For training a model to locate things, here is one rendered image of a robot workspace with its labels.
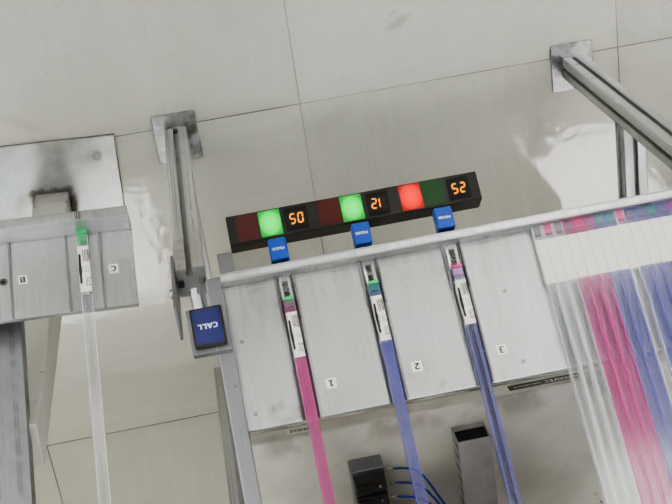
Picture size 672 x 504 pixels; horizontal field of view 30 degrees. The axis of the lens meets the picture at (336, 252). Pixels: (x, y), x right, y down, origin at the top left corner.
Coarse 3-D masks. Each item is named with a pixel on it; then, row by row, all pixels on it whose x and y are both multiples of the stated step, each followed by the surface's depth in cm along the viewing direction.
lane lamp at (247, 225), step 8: (240, 216) 165; (248, 216) 165; (256, 216) 165; (240, 224) 165; (248, 224) 165; (256, 224) 165; (240, 232) 164; (248, 232) 164; (256, 232) 165; (240, 240) 164
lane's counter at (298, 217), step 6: (288, 210) 166; (294, 210) 166; (300, 210) 166; (288, 216) 165; (294, 216) 165; (300, 216) 165; (306, 216) 165; (288, 222) 165; (294, 222) 165; (300, 222) 165; (306, 222) 165; (288, 228) 165; (294, 228) 165; (300, 228) 165
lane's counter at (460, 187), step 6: (450, 180) 167; (456, 180) 167; (462, 180) 167; (450, 186) 167; (456, 186) 167; (462, 186) 167; (468, 186) 167; (450, 192) 167; (456, 192) 167; (462, 192) 167; (468, 192) 167; (450, 198) 166; (456, 198) 167; (462, 198) 167
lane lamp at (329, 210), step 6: (336, 198) 166; (318, 204) 166; (324, 204) 166; (330, 204) 166; (336, 204) 166; (318, 210) 166; (324, 210) 166; (330, 210) 166; (336, 210) 166; (324, 216) 165; (330, 216) 165; (336, 216) 165; (324, 222) 165; (330, 222) 165; (336, 222) 165; (342, 222) 165
